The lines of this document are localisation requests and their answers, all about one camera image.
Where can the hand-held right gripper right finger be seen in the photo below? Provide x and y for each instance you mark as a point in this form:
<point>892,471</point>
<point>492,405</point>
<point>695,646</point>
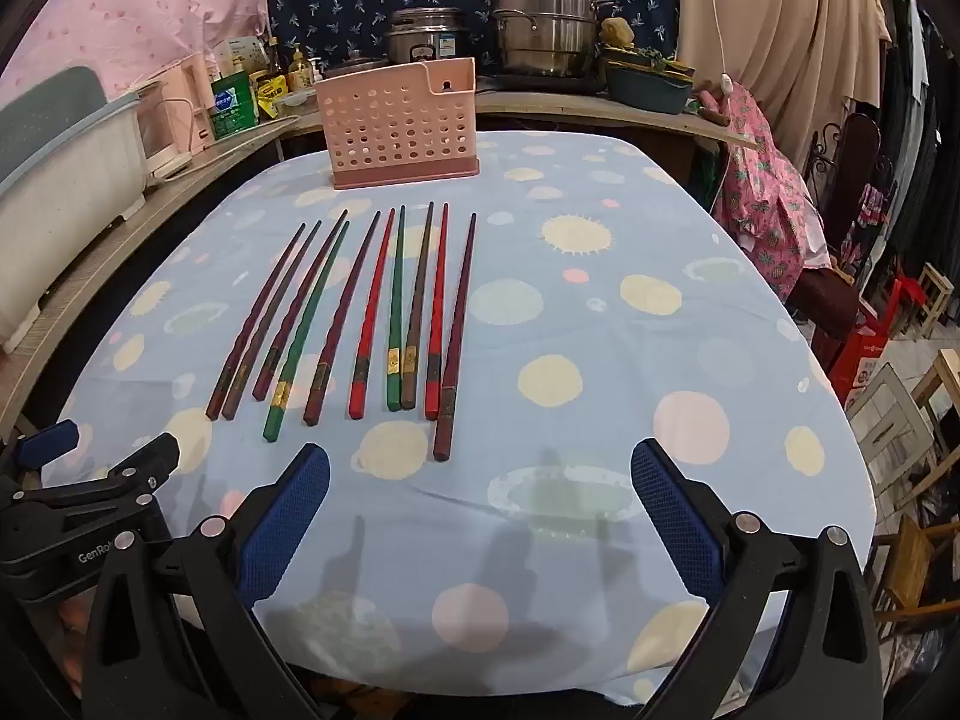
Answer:
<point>675,521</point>

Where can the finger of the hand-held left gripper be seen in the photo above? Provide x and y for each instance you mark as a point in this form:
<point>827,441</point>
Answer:
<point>146,461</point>
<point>49,442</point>

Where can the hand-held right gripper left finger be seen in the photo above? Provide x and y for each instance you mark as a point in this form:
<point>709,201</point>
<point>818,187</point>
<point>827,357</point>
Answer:
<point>285,521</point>

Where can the dark maroon chopstick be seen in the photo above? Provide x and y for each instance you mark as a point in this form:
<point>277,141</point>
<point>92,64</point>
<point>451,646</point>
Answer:
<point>255,322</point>
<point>300,307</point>
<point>343,319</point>
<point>274,319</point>
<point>457,337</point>

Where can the green chopstick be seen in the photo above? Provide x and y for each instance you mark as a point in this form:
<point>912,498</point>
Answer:
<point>307,334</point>
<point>397,307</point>

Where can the red chopstick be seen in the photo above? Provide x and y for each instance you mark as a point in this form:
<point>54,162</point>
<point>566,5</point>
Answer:
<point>373,315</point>
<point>438,307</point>

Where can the brown chopstick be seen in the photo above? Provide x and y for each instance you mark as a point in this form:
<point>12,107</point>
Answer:
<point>418,307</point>

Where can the pink perforated chopstick holder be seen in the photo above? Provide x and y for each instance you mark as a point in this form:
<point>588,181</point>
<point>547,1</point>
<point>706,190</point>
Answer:
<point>390,127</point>

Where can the blue dotted tablecloth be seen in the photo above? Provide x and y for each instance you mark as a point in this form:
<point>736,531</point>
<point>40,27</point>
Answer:
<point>562,315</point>

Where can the large wooden stool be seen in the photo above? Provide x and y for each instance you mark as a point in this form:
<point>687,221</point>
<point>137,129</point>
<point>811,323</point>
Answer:
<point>907,562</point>

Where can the white wooden chair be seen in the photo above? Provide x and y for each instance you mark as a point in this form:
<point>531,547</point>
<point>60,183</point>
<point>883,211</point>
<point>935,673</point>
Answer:
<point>889,420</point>

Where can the red box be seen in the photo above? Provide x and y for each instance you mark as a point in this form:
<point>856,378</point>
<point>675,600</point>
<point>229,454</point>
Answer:
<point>862,360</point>

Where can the white dish box teal lid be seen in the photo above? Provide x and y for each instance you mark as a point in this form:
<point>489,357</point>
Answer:
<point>60,180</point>

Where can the white appliance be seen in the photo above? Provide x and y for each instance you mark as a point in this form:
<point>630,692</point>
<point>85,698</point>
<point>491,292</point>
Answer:
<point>161,136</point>

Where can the pink pineapple print apron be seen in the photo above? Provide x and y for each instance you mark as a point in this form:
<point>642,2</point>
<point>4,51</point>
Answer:
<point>757,187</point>

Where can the small wooden stool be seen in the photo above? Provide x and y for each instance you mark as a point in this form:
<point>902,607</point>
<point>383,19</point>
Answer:
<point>934,289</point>

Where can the green packet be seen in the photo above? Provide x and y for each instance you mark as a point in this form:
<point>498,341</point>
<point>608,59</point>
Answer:
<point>232,109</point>

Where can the pink appliance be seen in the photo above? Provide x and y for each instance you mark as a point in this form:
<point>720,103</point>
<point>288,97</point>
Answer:
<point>193,101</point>

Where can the yellow packets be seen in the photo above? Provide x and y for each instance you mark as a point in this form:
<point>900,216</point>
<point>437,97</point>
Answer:
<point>268,96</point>

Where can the dark metal chair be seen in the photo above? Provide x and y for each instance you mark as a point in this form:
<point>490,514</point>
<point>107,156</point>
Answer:
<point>855,157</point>

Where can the white carton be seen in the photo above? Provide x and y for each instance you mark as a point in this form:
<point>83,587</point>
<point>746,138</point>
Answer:
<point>244,54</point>

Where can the yellow bottle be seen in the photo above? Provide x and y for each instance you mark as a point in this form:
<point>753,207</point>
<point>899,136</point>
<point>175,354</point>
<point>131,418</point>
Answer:
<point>300,71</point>

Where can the dark sauce bottle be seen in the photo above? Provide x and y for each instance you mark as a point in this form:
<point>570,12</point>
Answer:
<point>274,60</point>

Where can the blue plastic basin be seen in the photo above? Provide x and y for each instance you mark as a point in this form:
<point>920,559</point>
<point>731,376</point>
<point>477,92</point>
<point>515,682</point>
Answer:
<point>645,95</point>

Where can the pink dotted curtain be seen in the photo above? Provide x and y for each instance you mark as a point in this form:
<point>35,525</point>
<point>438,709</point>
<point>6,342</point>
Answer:
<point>135,7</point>

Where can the small steel pot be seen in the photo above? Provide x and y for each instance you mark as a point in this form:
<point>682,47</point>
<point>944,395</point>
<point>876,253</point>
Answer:
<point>360,62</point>

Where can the black induction cooker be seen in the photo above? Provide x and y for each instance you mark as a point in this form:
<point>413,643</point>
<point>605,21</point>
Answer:
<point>525,84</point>

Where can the yellow green basket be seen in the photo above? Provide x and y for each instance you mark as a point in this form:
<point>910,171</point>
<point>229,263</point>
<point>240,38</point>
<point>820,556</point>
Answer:
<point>630,58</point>

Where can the hanging dark clothes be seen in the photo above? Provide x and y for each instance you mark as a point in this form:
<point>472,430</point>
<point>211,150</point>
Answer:
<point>922,127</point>

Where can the brown loofah sponge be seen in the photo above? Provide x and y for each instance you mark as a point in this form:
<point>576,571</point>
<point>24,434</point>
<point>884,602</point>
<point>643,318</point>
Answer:
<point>619,31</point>

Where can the steel rice cooker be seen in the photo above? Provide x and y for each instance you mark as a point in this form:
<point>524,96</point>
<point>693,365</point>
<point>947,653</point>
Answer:
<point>424,34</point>

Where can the steel steamer pot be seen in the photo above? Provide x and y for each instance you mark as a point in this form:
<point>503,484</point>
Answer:
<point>544,22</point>

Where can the beige curtain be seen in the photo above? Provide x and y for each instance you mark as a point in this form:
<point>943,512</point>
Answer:
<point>787,15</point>

